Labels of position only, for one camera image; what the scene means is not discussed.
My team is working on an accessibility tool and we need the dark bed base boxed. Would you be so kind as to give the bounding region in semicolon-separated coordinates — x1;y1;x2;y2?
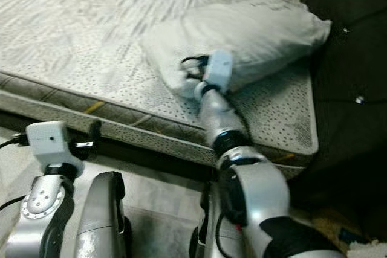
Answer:
0;110;224;180

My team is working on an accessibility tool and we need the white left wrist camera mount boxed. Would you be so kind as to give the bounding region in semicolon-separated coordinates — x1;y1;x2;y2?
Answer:
25;120;76;171

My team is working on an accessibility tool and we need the grey left robot leg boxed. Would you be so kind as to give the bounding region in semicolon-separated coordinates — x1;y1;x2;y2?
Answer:
76;170;132;258

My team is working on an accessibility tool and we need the grey patterned mattress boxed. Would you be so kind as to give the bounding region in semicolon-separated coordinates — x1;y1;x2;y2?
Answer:
0;0;321;180

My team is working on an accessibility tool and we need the dark tufted headboard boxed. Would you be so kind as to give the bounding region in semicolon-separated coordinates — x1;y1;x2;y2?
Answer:
293;0;387;210

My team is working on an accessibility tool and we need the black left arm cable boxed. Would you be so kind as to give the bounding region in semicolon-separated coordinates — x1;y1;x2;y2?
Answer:
0;134;31;216

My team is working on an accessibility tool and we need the grey robot leg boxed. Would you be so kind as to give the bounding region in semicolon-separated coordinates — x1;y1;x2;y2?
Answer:
76;170;132;258
187;182;242;258

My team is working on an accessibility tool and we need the white pillow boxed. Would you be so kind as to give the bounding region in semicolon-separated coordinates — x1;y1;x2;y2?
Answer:
140;0;333;100

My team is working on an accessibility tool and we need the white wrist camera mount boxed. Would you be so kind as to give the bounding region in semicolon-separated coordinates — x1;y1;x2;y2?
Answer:
25;120;76;171
204;50;235;92

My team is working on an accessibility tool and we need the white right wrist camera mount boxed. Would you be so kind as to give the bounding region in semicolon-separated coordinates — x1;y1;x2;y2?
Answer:
204;50;235;92

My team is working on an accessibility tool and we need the grey right robot leg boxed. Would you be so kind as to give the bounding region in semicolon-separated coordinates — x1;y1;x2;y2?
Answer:
187;182;242;258

